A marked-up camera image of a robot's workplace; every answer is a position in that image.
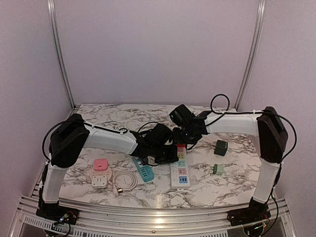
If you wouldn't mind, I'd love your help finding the aluminium frame post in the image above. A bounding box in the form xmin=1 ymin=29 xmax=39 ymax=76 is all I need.
xmin=47 ymin=0 xmax=76 ymax=110
xmin=234 ymin=0 xmax=266 ymax=111

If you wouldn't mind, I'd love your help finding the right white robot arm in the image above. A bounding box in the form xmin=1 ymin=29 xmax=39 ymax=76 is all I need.
xmin=169 ymin=104 xmax=290 ymax=221

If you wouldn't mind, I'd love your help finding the white long power strip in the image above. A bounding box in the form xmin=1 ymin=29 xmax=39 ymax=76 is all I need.
xmin=170 ymin=144 xmax=191 ymax=189

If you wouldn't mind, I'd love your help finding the right aluminium frame post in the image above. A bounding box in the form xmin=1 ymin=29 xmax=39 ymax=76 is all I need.
xmin=234 ymin=0 xmax=266 ymax=111

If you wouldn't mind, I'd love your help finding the teal power strip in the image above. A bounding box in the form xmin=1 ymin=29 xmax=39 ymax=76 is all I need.
xmin=132 ymin=157 xmax=154 ymax=183

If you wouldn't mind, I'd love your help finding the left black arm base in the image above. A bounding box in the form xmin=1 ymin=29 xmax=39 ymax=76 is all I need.
xmin=36 ymin=199 xmax=79 ymax=225

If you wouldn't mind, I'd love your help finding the pink square plug adapter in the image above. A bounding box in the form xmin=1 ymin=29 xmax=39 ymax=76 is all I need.
xmin=93 ymin=158 xmax=108 ymax=171

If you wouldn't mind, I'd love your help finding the front aluminium rail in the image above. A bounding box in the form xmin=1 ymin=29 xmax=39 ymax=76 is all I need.
xmin=8 ymin=196 xmax=298 ymax=237

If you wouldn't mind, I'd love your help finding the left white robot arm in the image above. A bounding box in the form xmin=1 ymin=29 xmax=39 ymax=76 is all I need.
xmin=40 ymin=114 xmax=178 ymax=220

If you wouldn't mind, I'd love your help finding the left aluminium frame post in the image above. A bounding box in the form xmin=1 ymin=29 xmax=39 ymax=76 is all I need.
xmin=47 ymin=0 xmax=76 ymax=110

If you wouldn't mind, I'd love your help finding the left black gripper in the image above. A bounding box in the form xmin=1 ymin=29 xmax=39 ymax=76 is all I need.
xmin=151 ymin=144 xmax=179 ymax=165

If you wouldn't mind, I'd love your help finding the pink round power strip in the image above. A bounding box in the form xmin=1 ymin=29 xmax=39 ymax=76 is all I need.
xmin=90 ymin=167 xmax=113 ymax=189

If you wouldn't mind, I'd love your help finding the pink coiled cable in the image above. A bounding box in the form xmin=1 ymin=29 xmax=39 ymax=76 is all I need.
xmin=112 ymin=170 xmax=138 ymax=197

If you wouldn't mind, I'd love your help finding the light green plug adapter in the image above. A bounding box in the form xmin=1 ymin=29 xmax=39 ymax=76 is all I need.
xmin=213 ymin=164 xmax=224 ymax=175

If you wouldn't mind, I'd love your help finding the dark green cube adapter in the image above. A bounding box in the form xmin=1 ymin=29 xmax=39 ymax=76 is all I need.
xmin=214 ymin=140 xmax=228 ymax=156

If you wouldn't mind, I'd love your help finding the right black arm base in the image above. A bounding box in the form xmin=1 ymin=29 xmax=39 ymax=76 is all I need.
xmin=227 ymin=198 xmax=271 ymax=226

